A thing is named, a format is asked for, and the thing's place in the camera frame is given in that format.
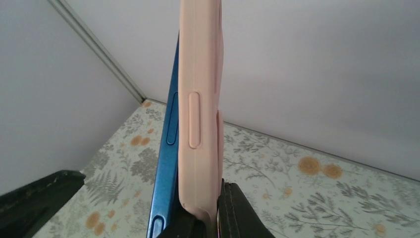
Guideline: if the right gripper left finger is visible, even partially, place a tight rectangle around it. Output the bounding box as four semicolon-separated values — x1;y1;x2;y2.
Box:
0;170;86;238

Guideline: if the blue phone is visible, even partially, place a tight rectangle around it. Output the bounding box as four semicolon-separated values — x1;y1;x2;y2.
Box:
147;42;179;238

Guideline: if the pink phone case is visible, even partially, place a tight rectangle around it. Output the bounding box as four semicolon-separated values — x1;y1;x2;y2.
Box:
178;0;224;229

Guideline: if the floral patterned table mat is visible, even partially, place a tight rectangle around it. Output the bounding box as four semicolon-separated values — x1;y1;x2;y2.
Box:
37;101;420;238

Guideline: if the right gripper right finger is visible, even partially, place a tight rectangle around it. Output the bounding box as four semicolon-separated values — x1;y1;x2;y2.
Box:
218;180;274;238

